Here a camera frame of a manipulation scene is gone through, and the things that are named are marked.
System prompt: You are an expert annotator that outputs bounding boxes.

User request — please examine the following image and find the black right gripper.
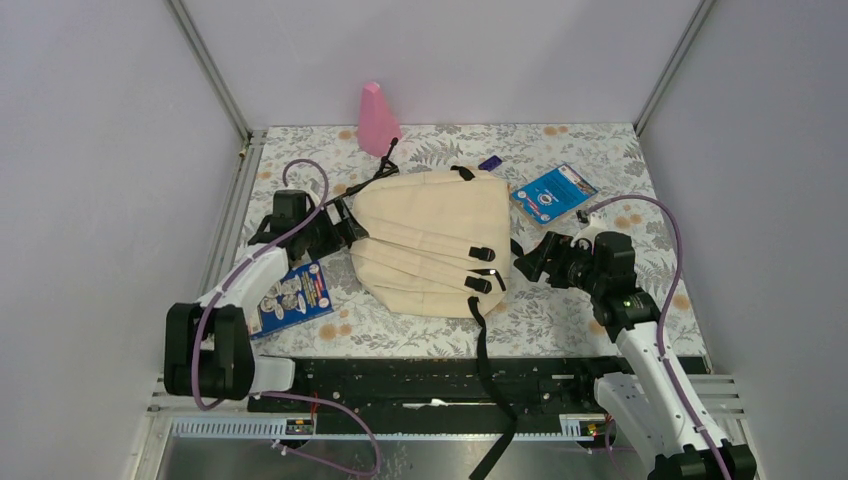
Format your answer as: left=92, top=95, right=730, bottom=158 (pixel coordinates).
left=513, top=231, right=606, bottom=296

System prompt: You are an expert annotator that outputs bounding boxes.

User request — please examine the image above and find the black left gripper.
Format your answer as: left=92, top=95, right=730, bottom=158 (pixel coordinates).
left=297, top=197, right=367, bottom=261

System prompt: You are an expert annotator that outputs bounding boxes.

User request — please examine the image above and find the beige canvas backpack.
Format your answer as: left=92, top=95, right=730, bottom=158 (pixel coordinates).
left=350, top=166, right=518, bottom=479

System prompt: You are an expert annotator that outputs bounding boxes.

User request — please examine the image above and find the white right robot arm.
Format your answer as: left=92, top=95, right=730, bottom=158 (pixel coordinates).
left=511, top=202, right=757, bottom=479

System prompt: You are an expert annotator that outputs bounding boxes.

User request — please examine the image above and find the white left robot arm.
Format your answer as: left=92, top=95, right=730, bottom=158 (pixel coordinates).
left=163, top=188, right=367, bottom=411

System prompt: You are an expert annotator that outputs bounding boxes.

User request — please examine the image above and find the blue booklet right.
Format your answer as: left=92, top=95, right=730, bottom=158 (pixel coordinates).
left=511, top=163, right=598, bottom=227

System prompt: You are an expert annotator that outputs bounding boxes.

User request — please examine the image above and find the blue picture book left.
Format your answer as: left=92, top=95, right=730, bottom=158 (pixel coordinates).
left=248, top=261, right=334, bottom=340

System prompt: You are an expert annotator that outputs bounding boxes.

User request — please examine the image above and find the black compass tool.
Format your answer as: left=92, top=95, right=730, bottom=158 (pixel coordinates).
left=323, top=137, right=401, bottom=208

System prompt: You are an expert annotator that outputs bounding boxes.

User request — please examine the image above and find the pink cone-shaped object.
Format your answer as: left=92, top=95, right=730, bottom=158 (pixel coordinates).
left=357, top=82, right=402, bottom=157

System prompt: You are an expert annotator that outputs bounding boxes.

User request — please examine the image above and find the small purple box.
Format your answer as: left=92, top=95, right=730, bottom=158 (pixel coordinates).
left=478, top=155, right=503, bottom=172

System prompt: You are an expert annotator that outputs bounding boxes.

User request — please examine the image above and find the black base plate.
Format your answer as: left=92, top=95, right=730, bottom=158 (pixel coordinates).
left=248, top=356, right=709, bottom=436

